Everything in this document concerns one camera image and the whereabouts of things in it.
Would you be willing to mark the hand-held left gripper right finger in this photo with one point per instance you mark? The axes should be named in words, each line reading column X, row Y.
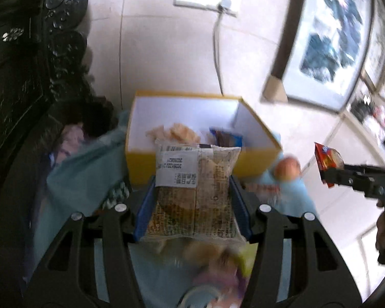
column 240, row 208

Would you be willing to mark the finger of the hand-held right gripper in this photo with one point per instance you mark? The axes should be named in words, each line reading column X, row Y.
column 372, row 170
column 375, row 187

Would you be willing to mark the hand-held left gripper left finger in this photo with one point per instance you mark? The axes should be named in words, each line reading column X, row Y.
column 146, row 208

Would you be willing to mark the red snack packet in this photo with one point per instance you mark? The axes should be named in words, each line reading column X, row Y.
column 329, row 160

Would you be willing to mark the clear pastry packet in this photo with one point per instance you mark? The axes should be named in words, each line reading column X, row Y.
column 175, row 132
column 195, row 192

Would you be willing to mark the yellow cardboard box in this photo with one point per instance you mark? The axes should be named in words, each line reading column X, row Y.
column 138, row 157

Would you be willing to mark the pile of snack packets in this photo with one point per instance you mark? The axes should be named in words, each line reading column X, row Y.
column 218, row 263

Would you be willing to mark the blue snack packet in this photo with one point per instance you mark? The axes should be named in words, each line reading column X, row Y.
column 226, row 138

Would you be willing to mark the white cabinet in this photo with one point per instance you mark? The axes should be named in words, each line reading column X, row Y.
column 346, row 224

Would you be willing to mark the red white package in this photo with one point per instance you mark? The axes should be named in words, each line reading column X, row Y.
column 379, row 115

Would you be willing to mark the red apple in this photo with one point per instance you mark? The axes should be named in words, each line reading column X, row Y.
column 287, row 168

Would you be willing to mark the dark desk organizer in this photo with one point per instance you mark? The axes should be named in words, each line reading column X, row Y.
column 361, row 109

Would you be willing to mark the teal printed blanket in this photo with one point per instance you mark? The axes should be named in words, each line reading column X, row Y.
column 73, row 179

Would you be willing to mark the purple cloth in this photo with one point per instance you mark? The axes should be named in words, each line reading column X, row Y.
column 70, row 144

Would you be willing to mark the cardboard corner protector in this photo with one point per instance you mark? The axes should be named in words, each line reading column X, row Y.
column 274, row 90

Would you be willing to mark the small framed painting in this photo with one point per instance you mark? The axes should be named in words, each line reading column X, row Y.
column 377, row 45

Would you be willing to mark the large framed lotus painting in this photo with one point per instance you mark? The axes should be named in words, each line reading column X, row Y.
column 327, row 38

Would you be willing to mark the dark carved wooden furniture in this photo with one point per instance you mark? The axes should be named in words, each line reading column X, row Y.
column 25, row 70

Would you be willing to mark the grey power plug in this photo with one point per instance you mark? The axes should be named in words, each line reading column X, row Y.
column 225, row 3

